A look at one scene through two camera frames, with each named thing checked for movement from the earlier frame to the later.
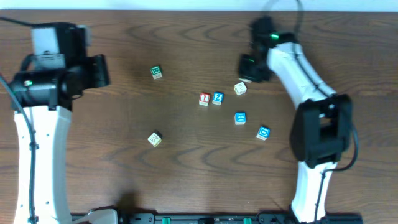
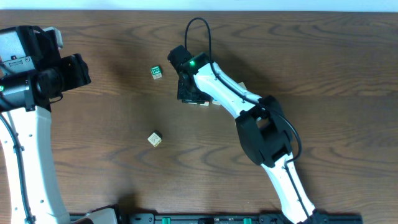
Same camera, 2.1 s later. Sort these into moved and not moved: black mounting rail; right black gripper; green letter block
Moved: right black gripper
Not moved: black mounting rail; green letter block
